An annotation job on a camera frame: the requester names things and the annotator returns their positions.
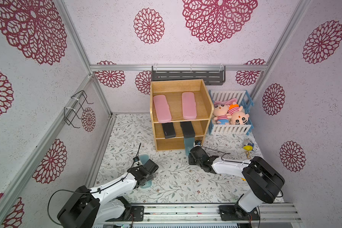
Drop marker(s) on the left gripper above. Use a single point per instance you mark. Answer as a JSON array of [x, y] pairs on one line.
[[151, 176]]

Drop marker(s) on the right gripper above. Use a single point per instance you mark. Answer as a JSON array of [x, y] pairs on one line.
[[194, 154]]

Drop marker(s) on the pink pencil case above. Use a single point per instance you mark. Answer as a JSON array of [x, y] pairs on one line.
[[189, 110], [162, 109]]

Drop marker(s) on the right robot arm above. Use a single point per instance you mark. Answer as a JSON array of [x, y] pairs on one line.
[[264, 181]]

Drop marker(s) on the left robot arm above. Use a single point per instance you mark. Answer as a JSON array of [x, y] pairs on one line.
[[88, 207]]

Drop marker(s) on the wooden three-tier shelf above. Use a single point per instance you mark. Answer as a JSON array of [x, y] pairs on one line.
[[173, 90]]

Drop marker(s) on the pink striped plush doll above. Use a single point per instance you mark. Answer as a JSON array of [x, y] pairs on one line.
[[221, 114]]

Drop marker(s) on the orange hat plush doll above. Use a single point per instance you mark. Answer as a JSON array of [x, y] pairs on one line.
[[237, 115]]

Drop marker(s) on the blue white toy crib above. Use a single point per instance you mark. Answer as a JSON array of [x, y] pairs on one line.
[[242, 98]]

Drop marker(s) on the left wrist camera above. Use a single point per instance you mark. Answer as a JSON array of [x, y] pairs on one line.
[[136, 161]]

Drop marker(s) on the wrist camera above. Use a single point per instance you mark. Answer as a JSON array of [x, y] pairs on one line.
[[136, 161], [197, 143]]

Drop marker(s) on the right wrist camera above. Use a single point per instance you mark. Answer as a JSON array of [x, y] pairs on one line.
[[197, 143]]

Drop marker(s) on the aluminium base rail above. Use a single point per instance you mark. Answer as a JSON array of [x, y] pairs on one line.
[[211, 213]]

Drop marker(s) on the yellow grey keychain toy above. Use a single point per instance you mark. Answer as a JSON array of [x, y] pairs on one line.
[[248, 146]]

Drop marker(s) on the grey wall-mounted rack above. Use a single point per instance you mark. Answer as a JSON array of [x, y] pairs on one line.
[[210, 78]]

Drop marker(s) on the black wire wall rack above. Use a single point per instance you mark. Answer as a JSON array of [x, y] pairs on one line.
[[71, 112]]

